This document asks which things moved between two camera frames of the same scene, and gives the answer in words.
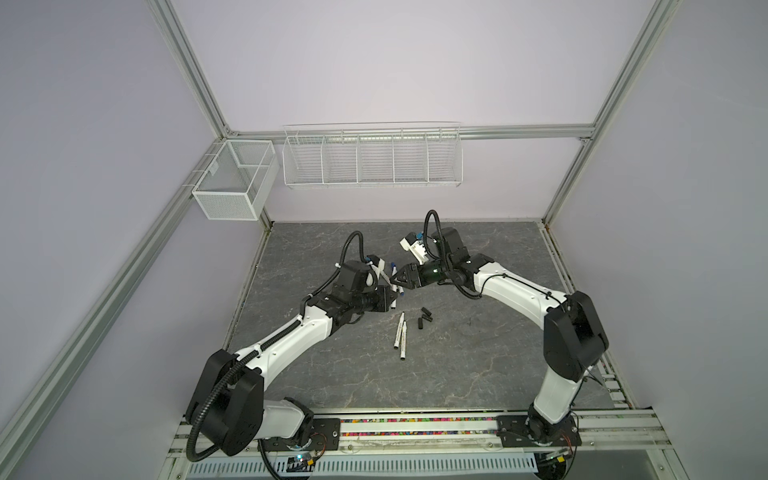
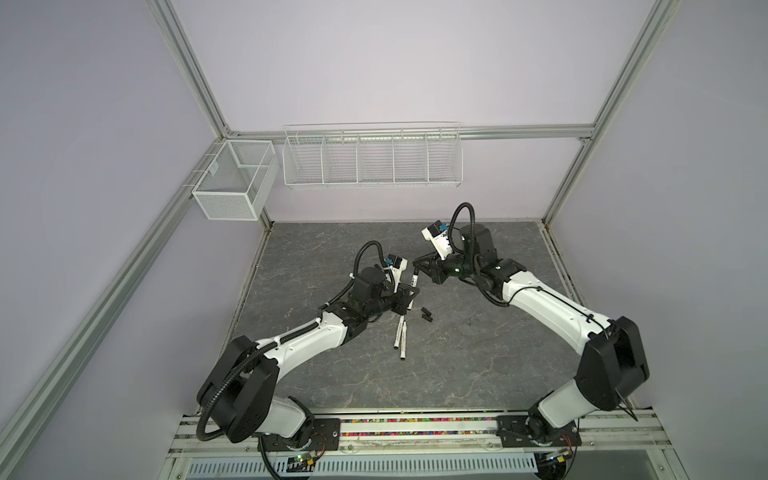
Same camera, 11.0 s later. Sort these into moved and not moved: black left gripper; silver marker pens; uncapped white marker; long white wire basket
Moved: black left gripper
Not moved: uncapped white marker; silver marker pens; long white wire basket
